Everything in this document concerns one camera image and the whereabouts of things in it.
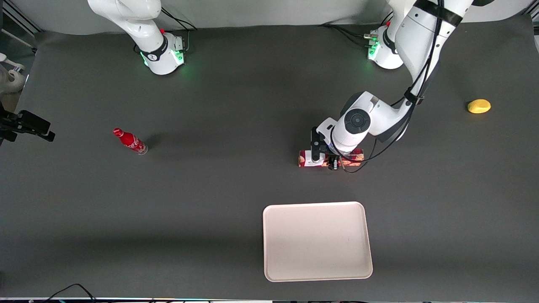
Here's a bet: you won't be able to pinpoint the red cola bottle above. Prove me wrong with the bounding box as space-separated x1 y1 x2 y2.
112 128 149 155

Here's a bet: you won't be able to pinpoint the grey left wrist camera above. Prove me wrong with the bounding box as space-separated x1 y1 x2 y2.
310 126 328 163

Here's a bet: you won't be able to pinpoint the white rounded fixture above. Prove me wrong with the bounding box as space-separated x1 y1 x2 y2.
0 53 27 94

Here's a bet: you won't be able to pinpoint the black base cables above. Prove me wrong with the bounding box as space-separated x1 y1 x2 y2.
319 13 394 48
160 8 198 53

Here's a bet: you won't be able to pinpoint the red cookie box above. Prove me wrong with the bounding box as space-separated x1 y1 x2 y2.
298 148 365 168

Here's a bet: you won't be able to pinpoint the black table edge cable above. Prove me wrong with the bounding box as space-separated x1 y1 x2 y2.
41 283 98 303

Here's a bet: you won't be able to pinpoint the black left base cables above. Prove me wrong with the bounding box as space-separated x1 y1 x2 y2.
319 13 394 48

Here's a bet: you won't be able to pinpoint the beige plastic tray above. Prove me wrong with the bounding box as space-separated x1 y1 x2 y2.
262 202 374 282

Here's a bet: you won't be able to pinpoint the yellow lemon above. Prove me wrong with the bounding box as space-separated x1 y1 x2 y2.
467 99 492 114

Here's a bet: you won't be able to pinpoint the black right base cables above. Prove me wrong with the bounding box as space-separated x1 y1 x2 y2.
160 8 198 53

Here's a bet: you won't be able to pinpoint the aluminium frame rail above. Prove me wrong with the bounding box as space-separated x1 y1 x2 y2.
0 0 43 55

